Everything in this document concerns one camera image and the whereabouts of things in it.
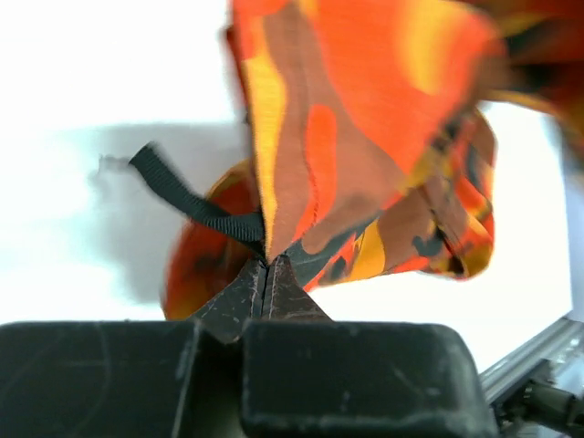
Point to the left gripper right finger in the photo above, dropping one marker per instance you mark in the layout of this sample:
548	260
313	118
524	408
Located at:
284	298

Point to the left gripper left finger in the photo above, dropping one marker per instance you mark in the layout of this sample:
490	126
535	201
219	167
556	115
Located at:
225	315

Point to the orange camouflage trousers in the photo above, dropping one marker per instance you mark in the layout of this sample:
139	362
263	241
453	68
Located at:
370	156

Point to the aluminium rail frame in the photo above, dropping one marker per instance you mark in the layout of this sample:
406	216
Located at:
560	343

